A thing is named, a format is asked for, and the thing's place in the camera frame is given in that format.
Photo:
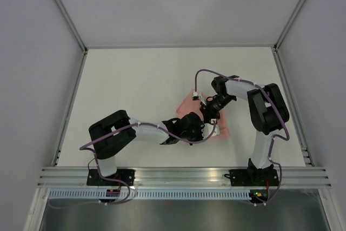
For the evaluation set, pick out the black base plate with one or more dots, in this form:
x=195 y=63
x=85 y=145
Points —
x=252 y=178
x=121 y=176

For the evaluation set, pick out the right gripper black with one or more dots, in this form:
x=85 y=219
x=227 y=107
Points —
x=207 y=112

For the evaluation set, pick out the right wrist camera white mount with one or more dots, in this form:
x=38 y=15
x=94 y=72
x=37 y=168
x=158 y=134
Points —
x=196 y=96

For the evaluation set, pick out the aluminium frame post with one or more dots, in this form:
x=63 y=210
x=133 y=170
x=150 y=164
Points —
x=290 y=22
x=70 y=24

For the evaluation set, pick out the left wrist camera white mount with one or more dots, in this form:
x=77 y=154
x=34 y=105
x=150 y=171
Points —
x=210 y=129

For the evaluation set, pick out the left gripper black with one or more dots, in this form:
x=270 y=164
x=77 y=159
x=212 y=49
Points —
x=199 y=127

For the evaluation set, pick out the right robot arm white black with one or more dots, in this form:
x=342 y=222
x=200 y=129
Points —
x=268 y=114

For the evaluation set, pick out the aluminium mounting rail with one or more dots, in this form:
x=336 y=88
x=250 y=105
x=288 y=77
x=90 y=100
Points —
x=306 y=177

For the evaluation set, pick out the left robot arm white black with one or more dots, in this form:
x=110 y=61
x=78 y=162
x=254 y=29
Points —
x=114 y=132

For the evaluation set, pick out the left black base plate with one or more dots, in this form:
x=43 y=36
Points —
x=121 y=176

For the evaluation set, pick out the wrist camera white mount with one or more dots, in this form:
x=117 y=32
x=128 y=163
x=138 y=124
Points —
x=196 y=96
x=210 y=129

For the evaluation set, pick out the left aluminium frame post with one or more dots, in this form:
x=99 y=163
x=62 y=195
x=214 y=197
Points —
x=70 y=24

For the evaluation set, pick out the white slotted cable duct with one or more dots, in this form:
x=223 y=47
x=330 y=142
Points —
x=159 y=194

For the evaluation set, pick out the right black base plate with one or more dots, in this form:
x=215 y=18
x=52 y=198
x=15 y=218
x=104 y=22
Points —
x=252 y=178

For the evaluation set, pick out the right aluminium frame post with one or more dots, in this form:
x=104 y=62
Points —
x=290 y=22

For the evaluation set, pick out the pink cloth napkin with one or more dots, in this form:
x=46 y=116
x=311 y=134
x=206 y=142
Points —
x=188 y=105

